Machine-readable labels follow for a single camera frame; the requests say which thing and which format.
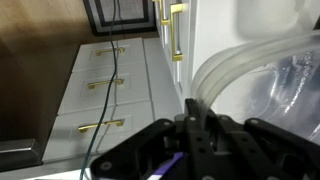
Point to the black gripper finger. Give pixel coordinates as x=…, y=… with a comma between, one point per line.
x=195, y=109

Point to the clear plastic container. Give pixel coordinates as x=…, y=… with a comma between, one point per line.
x=260, y=59

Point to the white drawer cabinet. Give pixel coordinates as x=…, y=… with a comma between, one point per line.
x=115, y=89

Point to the black framed floor mat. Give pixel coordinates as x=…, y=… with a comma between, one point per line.
x=120, y=16

